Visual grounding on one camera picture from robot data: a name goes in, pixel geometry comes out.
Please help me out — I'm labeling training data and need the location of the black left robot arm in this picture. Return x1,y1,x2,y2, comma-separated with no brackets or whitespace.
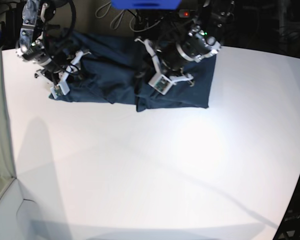
135,0,235,95

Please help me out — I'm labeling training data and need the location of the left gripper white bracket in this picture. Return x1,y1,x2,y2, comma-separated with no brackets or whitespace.
134,37,194,95

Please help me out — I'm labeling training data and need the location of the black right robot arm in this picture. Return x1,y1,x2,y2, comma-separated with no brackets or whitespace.
16,0,91,99

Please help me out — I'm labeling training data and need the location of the white cable loop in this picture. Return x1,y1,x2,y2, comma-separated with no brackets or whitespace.
94,4,127,30

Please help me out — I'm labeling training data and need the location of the blue plastic bin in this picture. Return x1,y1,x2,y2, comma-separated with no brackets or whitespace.
111,0,181,10

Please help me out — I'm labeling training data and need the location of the dark blue t-shirt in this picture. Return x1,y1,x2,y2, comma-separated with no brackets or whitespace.
57,31,217,112

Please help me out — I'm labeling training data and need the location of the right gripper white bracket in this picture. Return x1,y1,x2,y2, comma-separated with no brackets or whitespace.
34,49,92,100

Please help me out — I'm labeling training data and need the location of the black power strip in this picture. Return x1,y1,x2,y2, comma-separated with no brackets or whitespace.
178,9,197,19

